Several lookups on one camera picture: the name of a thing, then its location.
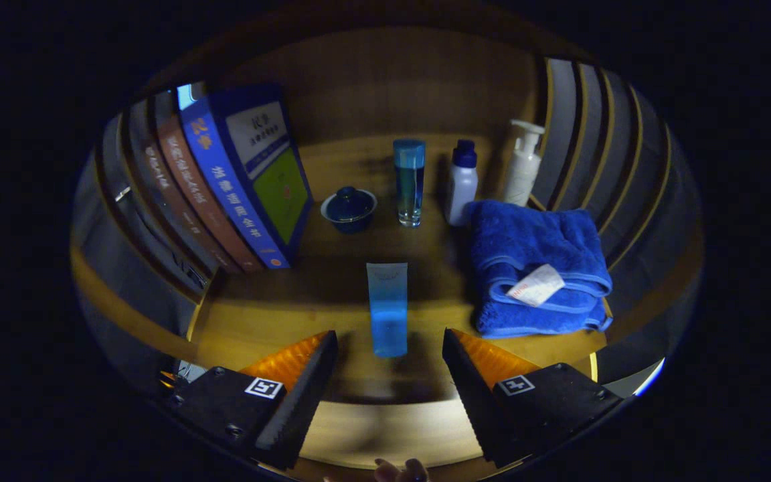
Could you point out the blue squeeze tube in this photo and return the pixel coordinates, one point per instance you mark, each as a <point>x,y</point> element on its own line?
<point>387,314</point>

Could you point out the blue lidded teacup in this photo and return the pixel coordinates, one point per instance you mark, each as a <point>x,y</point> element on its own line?
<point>349,209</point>

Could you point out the thick blue book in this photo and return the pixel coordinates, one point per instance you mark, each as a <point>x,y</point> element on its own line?
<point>258,174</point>

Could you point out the white pump bottle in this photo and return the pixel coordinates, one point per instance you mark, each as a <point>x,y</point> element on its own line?
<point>521,171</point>

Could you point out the dark brown book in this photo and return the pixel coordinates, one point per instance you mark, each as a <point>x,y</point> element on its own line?
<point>158,177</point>

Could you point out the reddish brown book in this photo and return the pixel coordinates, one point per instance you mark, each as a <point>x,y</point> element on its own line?
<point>188,181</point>

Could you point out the metal clip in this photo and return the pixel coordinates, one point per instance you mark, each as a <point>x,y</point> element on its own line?
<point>122,193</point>

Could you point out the wooden countertop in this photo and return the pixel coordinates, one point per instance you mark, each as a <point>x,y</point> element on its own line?
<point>332,314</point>

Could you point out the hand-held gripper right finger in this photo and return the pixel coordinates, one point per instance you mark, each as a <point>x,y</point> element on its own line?
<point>476,395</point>

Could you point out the wooden cabinet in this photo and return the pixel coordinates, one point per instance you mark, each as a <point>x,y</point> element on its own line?
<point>385,87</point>

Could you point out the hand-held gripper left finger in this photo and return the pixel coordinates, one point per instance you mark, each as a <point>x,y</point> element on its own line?
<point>292,402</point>

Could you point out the white bottle blue cap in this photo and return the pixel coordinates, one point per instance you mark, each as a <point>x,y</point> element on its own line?
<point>461,187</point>

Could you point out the teal glass bottle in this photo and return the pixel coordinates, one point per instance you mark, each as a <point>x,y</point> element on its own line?
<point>409,181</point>

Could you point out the folded blue towel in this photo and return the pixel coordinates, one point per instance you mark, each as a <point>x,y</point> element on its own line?
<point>533,241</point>

